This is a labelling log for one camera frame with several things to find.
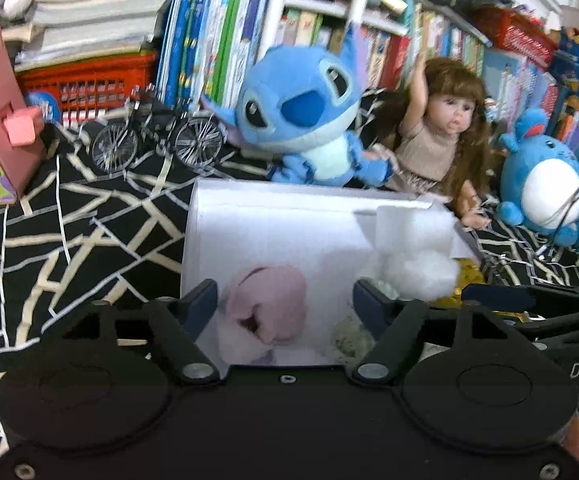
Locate black white patterned cloth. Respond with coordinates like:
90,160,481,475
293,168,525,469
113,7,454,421
0,136,579,479

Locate white ladder frame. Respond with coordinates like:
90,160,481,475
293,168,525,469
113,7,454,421
255,0,379,61

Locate brown-haired doll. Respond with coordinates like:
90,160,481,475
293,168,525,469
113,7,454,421
369,53,490,230

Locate red basket on books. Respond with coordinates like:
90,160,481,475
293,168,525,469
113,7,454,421
471,6,557,70

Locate white cardboard box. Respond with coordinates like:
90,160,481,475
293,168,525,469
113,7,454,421
178,178,484,366

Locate blue round plush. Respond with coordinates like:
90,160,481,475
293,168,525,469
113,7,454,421
497,107,579,252

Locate orange plastic basket left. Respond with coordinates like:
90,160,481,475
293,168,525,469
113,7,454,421
17,51,157,126

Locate white cotton fluff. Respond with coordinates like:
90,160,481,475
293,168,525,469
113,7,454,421
355,249,460,301

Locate small floral fabric item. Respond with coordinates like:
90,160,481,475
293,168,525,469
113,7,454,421
331,313,375,367

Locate stack of grey books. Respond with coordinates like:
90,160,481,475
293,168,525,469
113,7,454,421
2,0,170,73

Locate pale pink soft item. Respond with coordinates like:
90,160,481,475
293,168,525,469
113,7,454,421
218,264,308,365

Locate row of upright books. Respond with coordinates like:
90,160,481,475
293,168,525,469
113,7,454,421
155,0,570,114

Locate yellow sequin bow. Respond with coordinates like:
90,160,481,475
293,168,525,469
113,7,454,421
431,258,530,323

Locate blue Stitch plush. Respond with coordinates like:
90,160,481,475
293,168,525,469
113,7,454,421
201,24,393,188

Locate black cable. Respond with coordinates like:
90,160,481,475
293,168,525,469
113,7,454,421
533,181,579,261

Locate miniature metal bicycle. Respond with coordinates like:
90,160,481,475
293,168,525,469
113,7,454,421
90,84,224,174

